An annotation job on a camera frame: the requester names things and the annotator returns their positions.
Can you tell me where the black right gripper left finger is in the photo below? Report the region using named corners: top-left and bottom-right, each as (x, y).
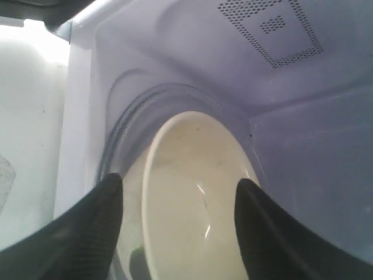
top-left (1, 173), bottom-right (123, 279)

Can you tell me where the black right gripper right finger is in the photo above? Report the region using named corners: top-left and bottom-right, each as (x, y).
top-left (235, 178), bottom-right (372, 280)

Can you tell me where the cream ceramic bowl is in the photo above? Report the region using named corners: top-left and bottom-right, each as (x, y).
top-left (115, 111), bottom-right (263, 280)

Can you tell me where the glass microwave turntable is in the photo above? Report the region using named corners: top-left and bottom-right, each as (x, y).
top-left (97, 83), bottom-right (221, 279)

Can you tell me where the white Midea microwave oven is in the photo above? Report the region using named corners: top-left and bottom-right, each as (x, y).
top-left (0, 0), bottom-right (373, 280)

